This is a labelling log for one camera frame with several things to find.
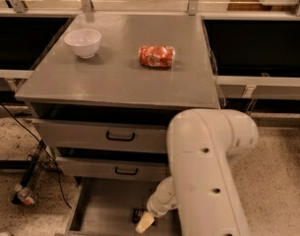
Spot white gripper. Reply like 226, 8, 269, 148
136, 194, 178, 234

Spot black rxbar chocolate bar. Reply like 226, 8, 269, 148
132, 207, 155, 224

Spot white bowl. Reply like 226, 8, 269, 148
64, 29, 101, 59

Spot grey drawer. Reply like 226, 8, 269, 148
56, 148, 170, 182
32, 119, 166, 153
55, 178, 181, 236

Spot grey drawer cabinet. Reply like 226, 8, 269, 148
14, 13, 221, 189

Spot left black bin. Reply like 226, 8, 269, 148
0, 17, 72, 70

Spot black cable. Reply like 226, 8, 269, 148
0, 101, 73, 210

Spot black floor stand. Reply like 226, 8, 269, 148
12, 141, 45, 205

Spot crushed red soda can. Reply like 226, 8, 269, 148
139, 45, 175, 68

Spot grey middle drawer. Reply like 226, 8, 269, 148
56, 148, 170, 182

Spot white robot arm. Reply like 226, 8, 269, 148
136, 109, 259, 236

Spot grey bottom drawer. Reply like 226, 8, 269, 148
55, 178, 181, 236

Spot black bin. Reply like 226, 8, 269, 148
0, 17, 72, 70
204, 20, 300, 78

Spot right black bin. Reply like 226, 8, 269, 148
204, 20, 300, 78

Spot plastic water bottle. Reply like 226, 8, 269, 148
14, 184, 36, 206

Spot grey top drawer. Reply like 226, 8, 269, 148
32, 119, 166, 153

